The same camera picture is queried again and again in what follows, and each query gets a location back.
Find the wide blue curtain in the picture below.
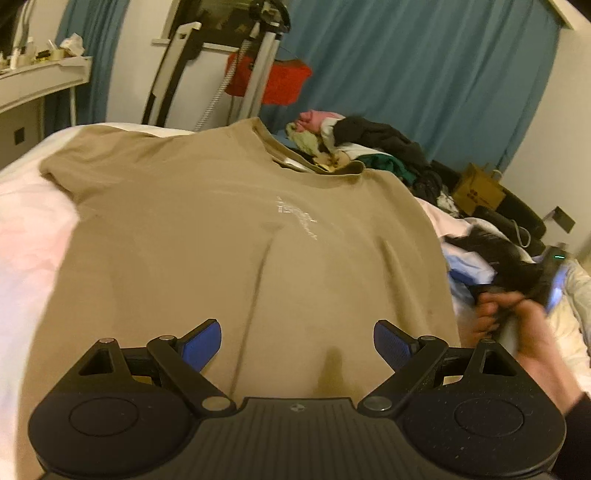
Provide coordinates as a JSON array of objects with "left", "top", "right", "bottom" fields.
[{"left": 259, "top": 0, "right": 561, "bottom": 174}]

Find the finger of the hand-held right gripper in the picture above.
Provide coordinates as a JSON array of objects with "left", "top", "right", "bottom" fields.
[{"left": 455, "top": 230, "right": 529, "bottom": 283}]

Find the person's right hand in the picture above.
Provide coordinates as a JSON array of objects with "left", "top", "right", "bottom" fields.
[{"left": 461, "top": 293, "right": 557, "bottom": 365}]

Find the black armchair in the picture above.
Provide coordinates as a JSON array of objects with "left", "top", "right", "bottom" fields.
[{"left": 431, "top": 159, "right": 548, "bottom": 256}]

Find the tan t-shirt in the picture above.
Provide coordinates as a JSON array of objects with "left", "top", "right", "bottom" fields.
[{"left": 39, "top": 117, "right": 462, "bottom": 403}]

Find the bed with white pink sheet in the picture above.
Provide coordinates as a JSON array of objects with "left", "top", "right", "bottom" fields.
[{"left": 0, "top": 122, "right": 591, "bottom": 480}]

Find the green garment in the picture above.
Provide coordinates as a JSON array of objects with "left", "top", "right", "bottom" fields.
[{"left": 358, "top": 154, "right": 413, "bottom": 184}]

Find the pastel duvet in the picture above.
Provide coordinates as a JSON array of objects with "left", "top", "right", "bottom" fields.
[{"left": 542, "top": 258, "right": 591, "bottom": 365}]

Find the red cloth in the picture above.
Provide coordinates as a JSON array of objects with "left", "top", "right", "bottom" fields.
[{"left": 226, "top": 51, "right": 312, "bottom": 106}]

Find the pale yellow garment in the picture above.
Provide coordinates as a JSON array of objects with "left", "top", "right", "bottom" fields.
[{"left": 285, "top": 122, "right": 334, "bottom": 157}]

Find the person's right forearm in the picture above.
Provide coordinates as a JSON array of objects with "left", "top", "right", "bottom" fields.
[{"left": 515, "top": 339, "right": 591, "bottom": 480}]

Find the yellow paper bag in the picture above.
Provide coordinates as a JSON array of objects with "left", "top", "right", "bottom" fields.
[{"left": 451, "top": 162, "right": 506, "bottom": 217}]

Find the black white patterned garment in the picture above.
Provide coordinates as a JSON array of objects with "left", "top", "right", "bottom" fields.
[{"left": 410, "top": 161, "right": 462, "bottom": 219}]

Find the white cable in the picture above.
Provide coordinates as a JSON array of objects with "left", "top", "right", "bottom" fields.
[{"left": 510, "top": 217, "right": 532, "bottom": 247}]

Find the narrow blue curtain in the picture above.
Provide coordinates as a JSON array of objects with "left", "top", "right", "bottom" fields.
[{"left": 44, "top": 0, "right": 131, "bottom": 137}]

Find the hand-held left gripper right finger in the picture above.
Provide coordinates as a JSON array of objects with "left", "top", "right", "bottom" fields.
[{"left": 358, "top": 318, "right": 518, "bottom": 414}]

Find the folded treadmill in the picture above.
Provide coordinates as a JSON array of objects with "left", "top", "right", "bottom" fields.
[{"left": 141, "top": 0, "right": 294, "bottom": 132}]

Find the dark wall socket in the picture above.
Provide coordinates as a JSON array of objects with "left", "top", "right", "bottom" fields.
[{"left": 551, "top": 206, "right": 576, "bottom": 234}]

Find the pink garment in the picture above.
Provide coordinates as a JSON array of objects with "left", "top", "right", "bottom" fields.
[{"left": 298, "top": 110, "right": 343, "bottom": 136}]

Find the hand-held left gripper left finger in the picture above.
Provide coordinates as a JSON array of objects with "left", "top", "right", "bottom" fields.
[{"left": 78, "top": 318, "right": 238, "bottom": 414}]

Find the white shelf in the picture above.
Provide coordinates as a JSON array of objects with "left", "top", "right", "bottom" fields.
[{"left": 0, "top": 55, "right": 93, "bottom": 114}]

